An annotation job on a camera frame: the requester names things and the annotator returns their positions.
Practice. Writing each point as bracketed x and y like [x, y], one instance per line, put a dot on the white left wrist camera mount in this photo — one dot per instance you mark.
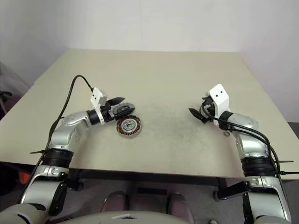
[96, 96]

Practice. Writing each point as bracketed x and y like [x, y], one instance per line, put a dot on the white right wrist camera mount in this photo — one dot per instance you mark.
[218, 95]

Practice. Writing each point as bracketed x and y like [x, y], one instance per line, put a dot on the motor stator with copper windings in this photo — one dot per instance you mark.
[128, 127]

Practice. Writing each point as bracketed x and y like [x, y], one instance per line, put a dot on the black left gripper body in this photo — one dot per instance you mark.
[109, 114]

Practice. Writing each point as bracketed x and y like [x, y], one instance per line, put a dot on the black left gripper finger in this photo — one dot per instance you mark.
[121, 115]
[116, 101]

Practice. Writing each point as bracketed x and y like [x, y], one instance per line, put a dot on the gray robot torso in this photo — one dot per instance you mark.
[126, 220]

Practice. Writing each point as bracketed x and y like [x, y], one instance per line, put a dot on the black and gray cart frame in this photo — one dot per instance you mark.
[4, 93]

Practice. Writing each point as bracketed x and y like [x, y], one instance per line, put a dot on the dark maroon rounded shape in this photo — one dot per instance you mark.
[178, 203]
[115, 203]

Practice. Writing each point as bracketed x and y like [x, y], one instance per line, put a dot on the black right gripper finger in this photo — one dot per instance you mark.
[196, 113]
[205, 120]

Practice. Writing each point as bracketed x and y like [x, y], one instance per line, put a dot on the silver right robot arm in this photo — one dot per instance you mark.
[245, 121]

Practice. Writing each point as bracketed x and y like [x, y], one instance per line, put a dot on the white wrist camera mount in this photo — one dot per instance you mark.
[96, 96]
[218, 95]

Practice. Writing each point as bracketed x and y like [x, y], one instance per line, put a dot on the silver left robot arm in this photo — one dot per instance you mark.
[70, 121]

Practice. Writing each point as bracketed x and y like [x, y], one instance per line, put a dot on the black table frame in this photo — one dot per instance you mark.
[144, 175]

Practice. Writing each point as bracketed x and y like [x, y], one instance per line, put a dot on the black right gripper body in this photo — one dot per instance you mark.
[208, 109]

